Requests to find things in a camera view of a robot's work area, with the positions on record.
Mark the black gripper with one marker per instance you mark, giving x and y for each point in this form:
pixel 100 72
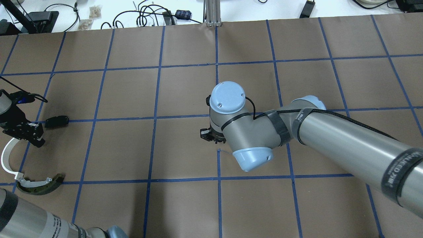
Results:
pixel 14 118
pixel 210 135

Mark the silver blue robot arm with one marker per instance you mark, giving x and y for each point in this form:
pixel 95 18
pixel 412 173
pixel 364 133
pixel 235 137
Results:
pixel 19 217
pixel 381 161

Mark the black plastic clip part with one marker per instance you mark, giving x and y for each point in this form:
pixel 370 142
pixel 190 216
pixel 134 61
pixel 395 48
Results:
pixel 57 121

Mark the olive curved brake shoe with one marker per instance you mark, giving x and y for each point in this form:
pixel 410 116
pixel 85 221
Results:
pixel 39 188

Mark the black tablet stand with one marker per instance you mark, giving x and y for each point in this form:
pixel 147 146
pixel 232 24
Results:
pixel 31 22

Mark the black power adapter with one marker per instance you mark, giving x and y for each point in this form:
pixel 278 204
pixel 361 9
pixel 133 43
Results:
pixel 307 9

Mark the aluminium frame post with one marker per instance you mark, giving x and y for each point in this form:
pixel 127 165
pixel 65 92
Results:
pixel 212 13

